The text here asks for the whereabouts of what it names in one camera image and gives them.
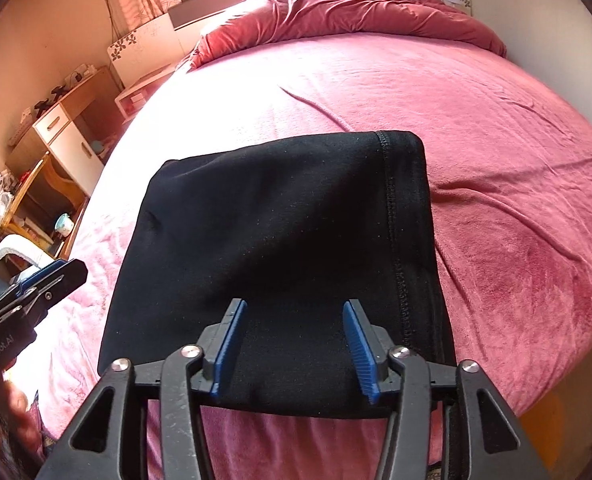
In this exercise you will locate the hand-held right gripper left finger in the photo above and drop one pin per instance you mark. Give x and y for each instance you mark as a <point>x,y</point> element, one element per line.
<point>228,350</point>

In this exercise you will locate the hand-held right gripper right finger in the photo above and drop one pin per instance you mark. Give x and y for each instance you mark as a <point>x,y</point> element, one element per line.
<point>361,355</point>

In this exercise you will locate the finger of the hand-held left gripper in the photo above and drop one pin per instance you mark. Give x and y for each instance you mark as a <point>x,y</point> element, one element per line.
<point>36,275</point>
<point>68,280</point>

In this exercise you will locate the black pants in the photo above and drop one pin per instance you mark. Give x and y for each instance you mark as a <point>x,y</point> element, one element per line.
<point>286,220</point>

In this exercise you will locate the person's left hand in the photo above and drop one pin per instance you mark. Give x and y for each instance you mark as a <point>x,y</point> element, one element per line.
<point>18,400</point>

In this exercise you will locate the white plastic stool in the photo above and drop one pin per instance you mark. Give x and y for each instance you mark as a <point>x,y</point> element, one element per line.
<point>16,250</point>

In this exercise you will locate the wooden chair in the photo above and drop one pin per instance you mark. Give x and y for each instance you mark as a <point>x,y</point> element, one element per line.
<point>46,175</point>

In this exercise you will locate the wooden desk with white drawers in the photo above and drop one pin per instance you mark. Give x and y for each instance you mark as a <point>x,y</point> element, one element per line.
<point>71,145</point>

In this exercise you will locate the white storage box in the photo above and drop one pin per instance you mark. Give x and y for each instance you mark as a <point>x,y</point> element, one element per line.
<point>133,102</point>

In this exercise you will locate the pink fleece blanket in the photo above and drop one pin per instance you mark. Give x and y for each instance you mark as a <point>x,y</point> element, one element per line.
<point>501,160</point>

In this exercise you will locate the dark headboard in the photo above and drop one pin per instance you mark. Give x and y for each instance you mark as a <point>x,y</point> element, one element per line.
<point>196,12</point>

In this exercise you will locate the red duvet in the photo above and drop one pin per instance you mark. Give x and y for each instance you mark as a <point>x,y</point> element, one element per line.
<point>351,10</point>

